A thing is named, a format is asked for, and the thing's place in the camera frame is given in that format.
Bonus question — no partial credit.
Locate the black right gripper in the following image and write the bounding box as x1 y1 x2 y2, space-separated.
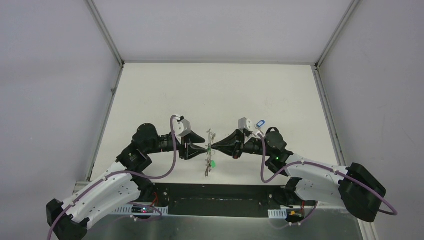
211 129 273 160

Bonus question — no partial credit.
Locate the grey perforated key organizer plate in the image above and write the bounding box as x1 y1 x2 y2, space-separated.
204 129 216 178

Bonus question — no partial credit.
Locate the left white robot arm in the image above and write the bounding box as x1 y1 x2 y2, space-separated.
46 117 207 240

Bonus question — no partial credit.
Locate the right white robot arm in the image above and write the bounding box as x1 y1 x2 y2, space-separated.
211 127 387 223

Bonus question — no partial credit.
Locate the blue tagged key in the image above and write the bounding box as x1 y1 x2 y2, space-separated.
255 120 266 130

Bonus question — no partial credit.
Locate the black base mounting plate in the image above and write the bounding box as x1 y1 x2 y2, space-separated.
121 182 317 219

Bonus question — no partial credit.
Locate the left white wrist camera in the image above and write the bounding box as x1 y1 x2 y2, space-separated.
172 115 192 138

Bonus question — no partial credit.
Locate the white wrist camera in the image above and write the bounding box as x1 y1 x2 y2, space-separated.
172 115 192 138
238 117 262 137

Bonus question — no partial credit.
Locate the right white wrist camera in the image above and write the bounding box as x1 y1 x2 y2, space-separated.
238 117 262 137

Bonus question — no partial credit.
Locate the right white cable duct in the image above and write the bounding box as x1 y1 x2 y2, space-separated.
267 208 288 219

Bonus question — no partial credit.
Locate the white cable duct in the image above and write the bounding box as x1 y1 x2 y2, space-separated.
267 208 288 219
111 204 169 216

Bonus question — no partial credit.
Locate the left white cable duct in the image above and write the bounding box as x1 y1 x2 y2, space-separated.
111 204 169 216

